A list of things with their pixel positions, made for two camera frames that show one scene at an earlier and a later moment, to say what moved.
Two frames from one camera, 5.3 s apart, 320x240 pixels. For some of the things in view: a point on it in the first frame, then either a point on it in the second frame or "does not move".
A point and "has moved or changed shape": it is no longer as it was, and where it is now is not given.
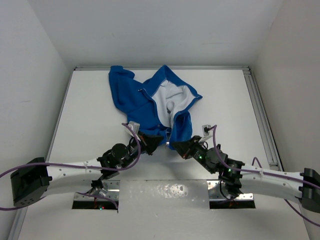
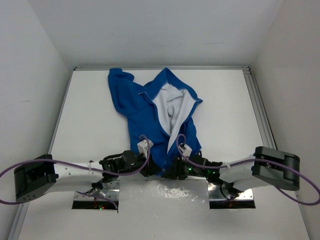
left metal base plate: (86, 202) does not move
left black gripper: (149, 142) → (150, 168)
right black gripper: (185, 148) → (175, 171)
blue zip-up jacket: (161, 106) has moved or changed shape
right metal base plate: (217, 200) does not move
